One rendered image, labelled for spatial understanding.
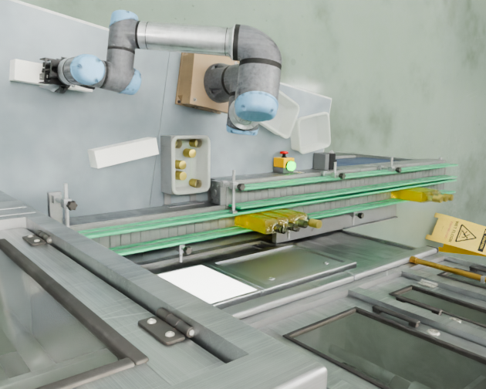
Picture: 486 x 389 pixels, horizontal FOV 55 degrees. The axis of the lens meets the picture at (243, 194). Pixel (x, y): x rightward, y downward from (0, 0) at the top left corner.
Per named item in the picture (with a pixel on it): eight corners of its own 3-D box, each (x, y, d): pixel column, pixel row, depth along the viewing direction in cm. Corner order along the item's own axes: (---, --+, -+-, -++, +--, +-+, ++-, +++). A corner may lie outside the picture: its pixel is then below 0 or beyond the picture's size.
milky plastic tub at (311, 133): (284, 117, 224) (297, 118, 217) (315, 110, 237) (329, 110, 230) (287, 153, 228) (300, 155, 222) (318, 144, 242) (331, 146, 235)
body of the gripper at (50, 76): (38, 57, 138) (52, 54, 129) (68, 63, 144) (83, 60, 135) (37, 84, 139) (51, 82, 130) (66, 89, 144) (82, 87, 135)
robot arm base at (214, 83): (206, 58, 179) (222, 54, 171) (235, 69, 189) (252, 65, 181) (201, 97, 178) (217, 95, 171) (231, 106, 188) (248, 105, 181)
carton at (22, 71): (10, 60, 144) (15, 59, 140) (86, 73, 160) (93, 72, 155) (8, 80, 145) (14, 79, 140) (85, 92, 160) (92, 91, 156)
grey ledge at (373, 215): (261, 238, 219) (278, 244, 210) (262, 220, 217) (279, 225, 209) (381, 214, 279) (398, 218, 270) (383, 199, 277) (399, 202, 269)
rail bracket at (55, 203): (42, 228, 154) (66, 243, 137) (38, 177, 151) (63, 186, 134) (56, 226, 157) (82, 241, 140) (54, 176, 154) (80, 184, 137)
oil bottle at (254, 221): (234, 224, 194) (269, 235, 178) (234, 211, 193) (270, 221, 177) (244, 223, 198) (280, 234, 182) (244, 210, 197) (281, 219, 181)
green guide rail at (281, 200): (228, 206, 190) (241, 209, 184) (228, 204, 190) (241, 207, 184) (444, 176, 301) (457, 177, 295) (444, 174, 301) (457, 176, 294)
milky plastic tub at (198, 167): (161, 192, 184) (173, 195, 178) (160, 134, 181) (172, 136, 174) (197, 188, 195) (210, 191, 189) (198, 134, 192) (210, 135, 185)
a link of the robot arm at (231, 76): (248, 68, 180) (274, 63, 170) (245, 103, 180) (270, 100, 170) (224, 60, 172) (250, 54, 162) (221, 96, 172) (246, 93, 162)
